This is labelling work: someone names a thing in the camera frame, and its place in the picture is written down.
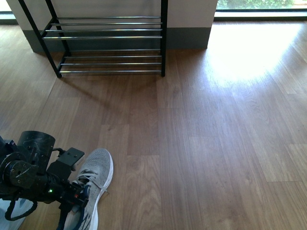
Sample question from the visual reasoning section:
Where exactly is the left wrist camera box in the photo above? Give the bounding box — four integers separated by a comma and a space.
58, 148, 85, 171

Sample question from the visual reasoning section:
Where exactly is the grey sneaker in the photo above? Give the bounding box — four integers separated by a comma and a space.
57, 149, 114, 230

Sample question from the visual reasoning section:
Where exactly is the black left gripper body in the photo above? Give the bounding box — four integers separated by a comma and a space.
47, 161, 89, 211

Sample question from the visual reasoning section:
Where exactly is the light blue slipper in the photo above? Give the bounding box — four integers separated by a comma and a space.
0, 197, 33, 230

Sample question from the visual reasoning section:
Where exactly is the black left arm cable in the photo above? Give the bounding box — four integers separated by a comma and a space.
4, 198, 38, 221

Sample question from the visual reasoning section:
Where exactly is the black metal shoe rack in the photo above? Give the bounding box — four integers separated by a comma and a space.
19, 0, 168, 78

